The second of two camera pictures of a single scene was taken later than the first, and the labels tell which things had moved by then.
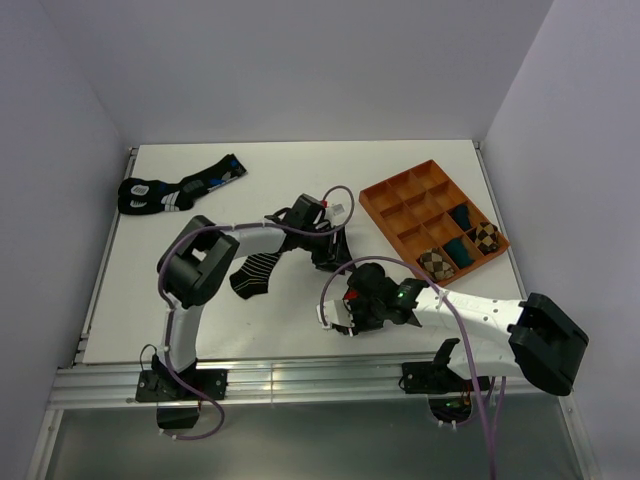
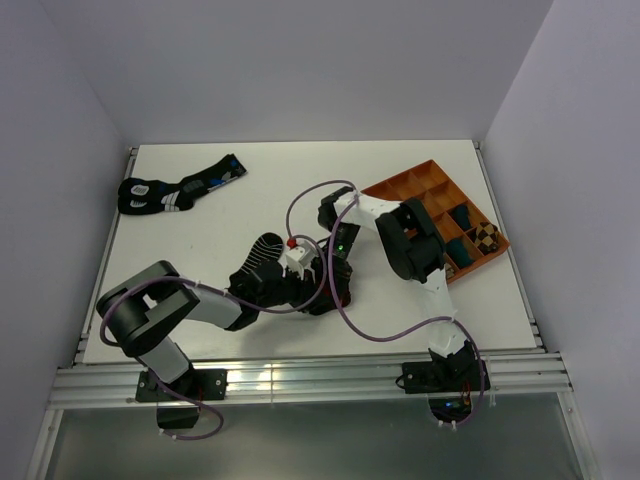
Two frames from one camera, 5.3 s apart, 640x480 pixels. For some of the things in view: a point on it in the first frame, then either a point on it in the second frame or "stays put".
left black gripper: [333, 254] → [306, 289]
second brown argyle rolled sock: [486, 238] stays put
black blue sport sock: [139, 195] stays put
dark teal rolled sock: [461, 216] stays put
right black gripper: [359, 326] → [341, 273]
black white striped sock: [253, 278] stays put
